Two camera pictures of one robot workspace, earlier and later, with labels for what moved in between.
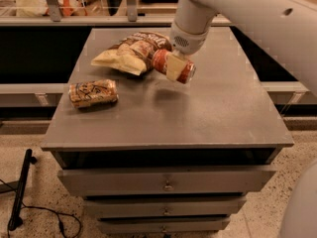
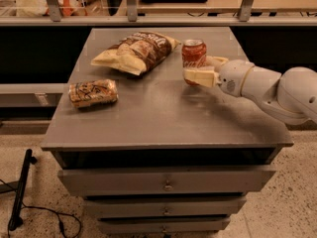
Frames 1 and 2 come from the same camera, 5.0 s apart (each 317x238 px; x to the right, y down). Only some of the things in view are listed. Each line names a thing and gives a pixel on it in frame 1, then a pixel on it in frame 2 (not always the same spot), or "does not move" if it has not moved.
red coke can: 159,61 -> 193,56
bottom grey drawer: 165,225 does not move
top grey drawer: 163,181 does not move
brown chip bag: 135,53 does not move
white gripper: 188,41 -> 234,76
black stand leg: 15,221 does not move
